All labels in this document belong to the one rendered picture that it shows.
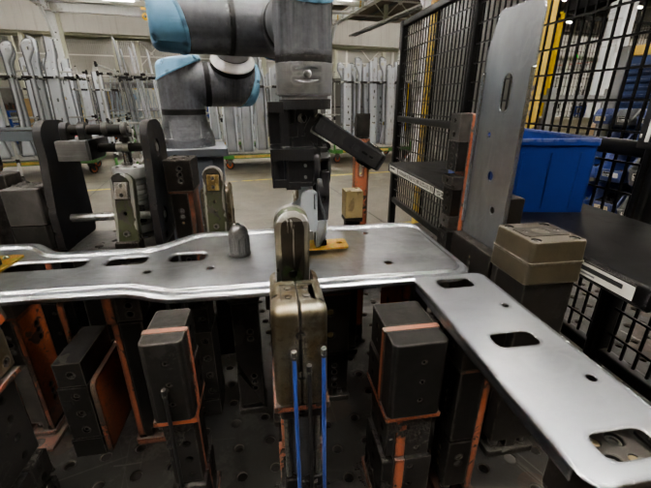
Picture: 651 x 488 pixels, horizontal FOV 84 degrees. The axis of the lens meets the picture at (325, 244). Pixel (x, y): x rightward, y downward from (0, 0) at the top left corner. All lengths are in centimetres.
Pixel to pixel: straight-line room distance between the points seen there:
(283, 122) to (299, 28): 11
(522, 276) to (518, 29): 33
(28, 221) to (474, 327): 74
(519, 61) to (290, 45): 31
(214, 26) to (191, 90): 53
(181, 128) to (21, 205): 44
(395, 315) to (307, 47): 34
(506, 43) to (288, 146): 34
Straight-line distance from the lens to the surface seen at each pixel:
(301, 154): 50
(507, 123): 61
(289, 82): 50
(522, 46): 61
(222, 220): 70
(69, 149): 77
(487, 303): 47
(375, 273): 50
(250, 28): 59
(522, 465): 72
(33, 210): 82
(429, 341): 42
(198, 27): 58
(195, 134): 108
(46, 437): 82
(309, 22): 51
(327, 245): 57
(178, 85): 109
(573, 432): 34
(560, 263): 54
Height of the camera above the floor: 122
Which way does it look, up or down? 21 degrees down
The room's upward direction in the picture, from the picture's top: straight up
